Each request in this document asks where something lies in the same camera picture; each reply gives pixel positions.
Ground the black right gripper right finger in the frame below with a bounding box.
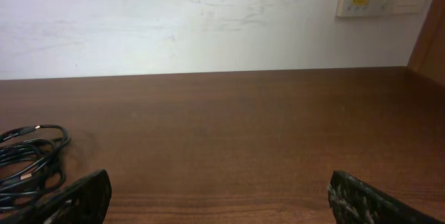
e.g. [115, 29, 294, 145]
[327, 170, 444, 224]

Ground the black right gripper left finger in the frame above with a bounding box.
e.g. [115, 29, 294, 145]
[1, 169, 112, 224]

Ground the black USB cable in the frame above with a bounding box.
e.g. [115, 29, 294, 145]
[0, 124, 72, 213]

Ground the wooden side panel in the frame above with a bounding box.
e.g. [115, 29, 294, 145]
[407, 0, 444, 86]

